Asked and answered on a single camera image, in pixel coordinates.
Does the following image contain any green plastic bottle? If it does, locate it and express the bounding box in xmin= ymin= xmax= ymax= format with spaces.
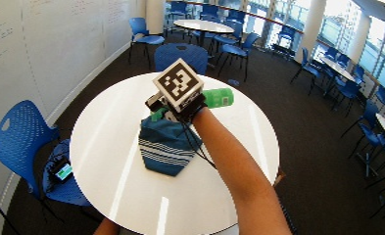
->
xmin=201 ymin=87 xmax=236 ymax=109

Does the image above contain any white marker cube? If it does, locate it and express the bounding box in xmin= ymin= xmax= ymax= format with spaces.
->
xmin=152 ymin=58 xmax=205 ymax=114

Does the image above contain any blue striped cloth bag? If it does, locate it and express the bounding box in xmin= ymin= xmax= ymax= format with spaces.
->
xmin=137 ymin=115 xmax=203 ymax=177

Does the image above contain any blue plastic chair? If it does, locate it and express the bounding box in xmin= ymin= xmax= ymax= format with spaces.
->
xmin=127 ymin=17 xmax=165 ymax=65
xmin=0 ymin=99 xmax=96 ymax=213
xmin=153 ymin=42 xmax=211 ymax=76

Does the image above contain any round white table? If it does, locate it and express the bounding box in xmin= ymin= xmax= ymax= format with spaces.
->
xmin=172 ymin=19 xmax=236 ymax=47

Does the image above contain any white round column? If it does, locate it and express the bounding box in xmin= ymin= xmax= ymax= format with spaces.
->
xmin=145 ymin=0 xmax=167 ymax=35
xmin=292 ymin=0 xmax=329 ymax=63

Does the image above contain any black device with lit screen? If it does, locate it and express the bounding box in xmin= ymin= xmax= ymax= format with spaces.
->
xmin=47 ymin=156 xmax=75 ymax=184

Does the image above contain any cluster of blue chairs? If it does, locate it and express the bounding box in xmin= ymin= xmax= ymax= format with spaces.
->
xmin=164 ymin=1 xmax=385 ymax=218

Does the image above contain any black glove cable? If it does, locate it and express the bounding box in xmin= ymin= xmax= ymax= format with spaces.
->
xmin=176 ymin=117 xmax=219 ymax=170

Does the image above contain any large glass window wall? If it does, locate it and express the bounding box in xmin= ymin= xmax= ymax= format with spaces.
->
xmin=225 ymin=0 xmax=385 ymax=106

